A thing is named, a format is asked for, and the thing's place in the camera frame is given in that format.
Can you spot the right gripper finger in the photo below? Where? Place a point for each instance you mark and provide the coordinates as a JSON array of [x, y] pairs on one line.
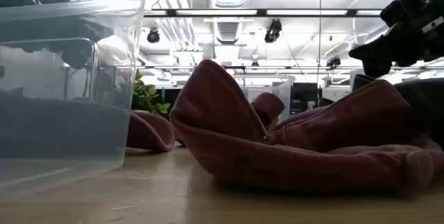
[[374, 50], [378, 68]]

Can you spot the ceiling vent grille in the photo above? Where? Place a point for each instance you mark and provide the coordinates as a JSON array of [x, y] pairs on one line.
[[227, 31]]

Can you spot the black overhead beam with lights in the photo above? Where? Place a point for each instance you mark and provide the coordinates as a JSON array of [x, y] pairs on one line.
[[260, 12]]

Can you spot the black ceiling track rail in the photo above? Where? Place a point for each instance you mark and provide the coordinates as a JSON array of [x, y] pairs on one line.
[[295, 67]]

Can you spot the green potted plant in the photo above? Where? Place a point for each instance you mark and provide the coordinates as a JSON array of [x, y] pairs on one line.
[[149, 97]]

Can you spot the small clear plastic bin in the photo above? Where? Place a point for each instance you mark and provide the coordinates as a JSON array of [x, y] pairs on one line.
[[282, 90]]

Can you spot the large clear plastic bin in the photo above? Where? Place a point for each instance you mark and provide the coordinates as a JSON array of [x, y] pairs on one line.
[[69, 113]]

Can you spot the black hanging spotlight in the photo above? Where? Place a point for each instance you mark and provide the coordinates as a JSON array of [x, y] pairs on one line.
[[333, 61], [153, 36], [273, 30]]

